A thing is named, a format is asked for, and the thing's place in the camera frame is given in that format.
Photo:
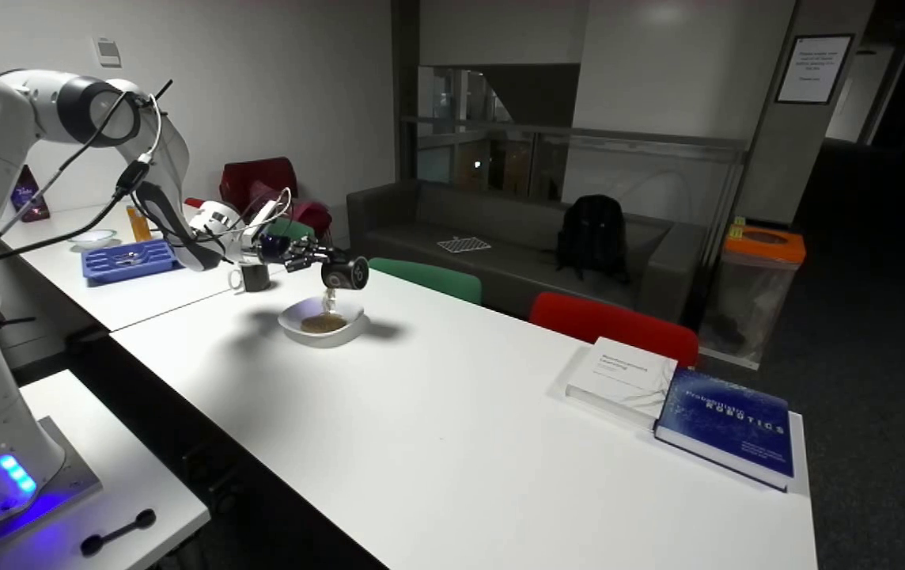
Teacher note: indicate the blue cutlery tray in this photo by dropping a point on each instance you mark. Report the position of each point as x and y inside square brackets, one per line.
[126, 262]

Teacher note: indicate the framed wall notice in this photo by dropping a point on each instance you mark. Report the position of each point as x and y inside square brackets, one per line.
[814, 67]

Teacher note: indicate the white wall thermostat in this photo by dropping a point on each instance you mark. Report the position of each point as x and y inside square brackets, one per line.
[109, 51]

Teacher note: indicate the grey sofa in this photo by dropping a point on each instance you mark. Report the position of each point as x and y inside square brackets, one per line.
[422, 215]

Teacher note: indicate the wide green chair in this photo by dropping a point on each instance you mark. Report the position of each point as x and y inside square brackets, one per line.
[289, 230]

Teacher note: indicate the orange bottle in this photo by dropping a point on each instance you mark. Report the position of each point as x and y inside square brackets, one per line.
[138, 224]

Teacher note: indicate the white plate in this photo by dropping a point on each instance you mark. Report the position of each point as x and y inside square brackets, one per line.
[322, 329]

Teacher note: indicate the blue book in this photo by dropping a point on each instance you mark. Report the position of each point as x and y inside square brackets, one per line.
[732, 422]

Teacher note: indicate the black dumbbell-shaped tool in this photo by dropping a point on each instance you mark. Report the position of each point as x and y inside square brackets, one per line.
[115, 532]

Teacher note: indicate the paper sheet on sofa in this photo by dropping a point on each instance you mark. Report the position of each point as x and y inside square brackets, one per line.
[464, 246]

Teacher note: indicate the red chair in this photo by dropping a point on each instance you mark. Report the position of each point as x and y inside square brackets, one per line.
[612, 320]

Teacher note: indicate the black backpack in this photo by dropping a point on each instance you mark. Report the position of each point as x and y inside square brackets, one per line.
[593, 237]

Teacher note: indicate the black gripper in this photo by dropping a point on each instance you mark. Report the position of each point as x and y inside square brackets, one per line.
[287, 250]

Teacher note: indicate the bin with orange lid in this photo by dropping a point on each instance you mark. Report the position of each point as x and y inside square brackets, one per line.
[753, 286]

